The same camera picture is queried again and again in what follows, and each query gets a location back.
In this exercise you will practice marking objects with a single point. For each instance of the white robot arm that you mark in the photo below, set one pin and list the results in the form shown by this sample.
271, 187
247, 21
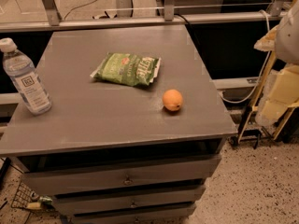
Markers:
287, 38

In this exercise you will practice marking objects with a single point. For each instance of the orange fruit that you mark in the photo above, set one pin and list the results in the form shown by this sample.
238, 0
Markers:
172, 100

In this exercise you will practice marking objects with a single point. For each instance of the grey drawer cabinet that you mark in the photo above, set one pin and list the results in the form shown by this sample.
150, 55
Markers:
98, 123

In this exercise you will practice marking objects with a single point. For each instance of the green chip bag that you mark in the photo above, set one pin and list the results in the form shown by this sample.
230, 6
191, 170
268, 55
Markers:
127, 69

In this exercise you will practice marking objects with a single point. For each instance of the bottom grey drawer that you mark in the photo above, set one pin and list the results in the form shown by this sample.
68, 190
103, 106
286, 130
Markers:
135, 216

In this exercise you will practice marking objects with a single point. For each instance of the grey drawer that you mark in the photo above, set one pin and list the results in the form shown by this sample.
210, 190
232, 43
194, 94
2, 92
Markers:
121, 175
136, 197
135, 216

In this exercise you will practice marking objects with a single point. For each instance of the top grey drawer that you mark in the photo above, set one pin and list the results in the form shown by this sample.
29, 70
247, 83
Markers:
121, 175

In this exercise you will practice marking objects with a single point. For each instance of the middle grey drawer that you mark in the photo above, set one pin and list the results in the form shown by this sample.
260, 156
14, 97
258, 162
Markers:
136, 197

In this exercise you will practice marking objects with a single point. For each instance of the clear plastic water bottle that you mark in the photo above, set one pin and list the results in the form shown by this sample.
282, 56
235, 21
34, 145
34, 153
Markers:
21, 70

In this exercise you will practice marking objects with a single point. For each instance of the metal railing frame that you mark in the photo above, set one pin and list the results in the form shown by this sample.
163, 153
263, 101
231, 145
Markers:
55, 15

